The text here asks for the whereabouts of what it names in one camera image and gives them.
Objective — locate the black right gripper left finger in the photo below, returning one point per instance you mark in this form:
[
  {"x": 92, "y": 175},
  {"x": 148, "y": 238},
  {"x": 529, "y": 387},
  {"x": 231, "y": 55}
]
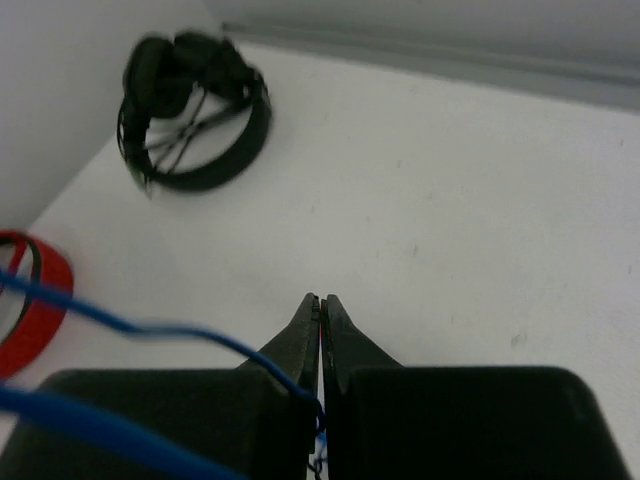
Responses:
[{"x": 241, "y": 418}]

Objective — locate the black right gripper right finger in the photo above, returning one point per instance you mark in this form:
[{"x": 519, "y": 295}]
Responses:
[{"x": 385, "y": 420}]

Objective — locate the red headphones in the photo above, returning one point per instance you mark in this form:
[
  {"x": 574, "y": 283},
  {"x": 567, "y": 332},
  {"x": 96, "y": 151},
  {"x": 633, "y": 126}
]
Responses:
[{"x": 37, "y": 322}]

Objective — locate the black headphones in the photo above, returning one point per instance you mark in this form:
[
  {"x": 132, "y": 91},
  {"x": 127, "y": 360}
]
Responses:
[{"x": 176, "y": 89}]

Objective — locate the aluminium table frame rail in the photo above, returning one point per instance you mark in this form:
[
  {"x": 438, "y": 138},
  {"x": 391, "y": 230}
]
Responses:
[{"x": 590, "y": 83}]

